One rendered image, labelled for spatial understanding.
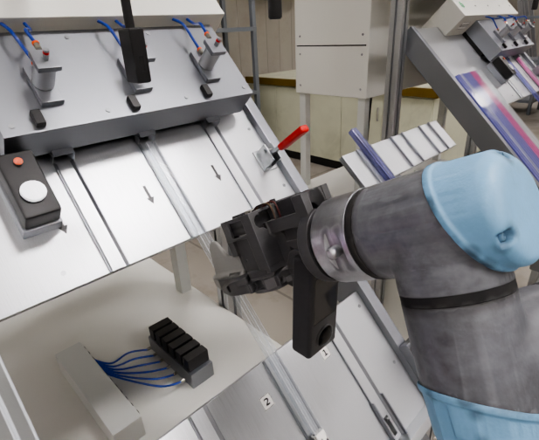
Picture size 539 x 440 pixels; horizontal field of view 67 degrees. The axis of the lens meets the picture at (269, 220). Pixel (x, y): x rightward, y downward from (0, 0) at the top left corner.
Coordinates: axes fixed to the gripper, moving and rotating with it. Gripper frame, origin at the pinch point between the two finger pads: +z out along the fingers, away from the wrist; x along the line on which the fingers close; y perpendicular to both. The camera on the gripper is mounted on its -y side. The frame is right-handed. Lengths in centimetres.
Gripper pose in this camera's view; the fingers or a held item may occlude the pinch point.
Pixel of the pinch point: (229, 278)
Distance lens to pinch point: 52.7
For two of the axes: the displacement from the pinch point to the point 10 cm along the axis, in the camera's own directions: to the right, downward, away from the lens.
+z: -6.0, 1.9, 7.8
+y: -3.7, -9.3, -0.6
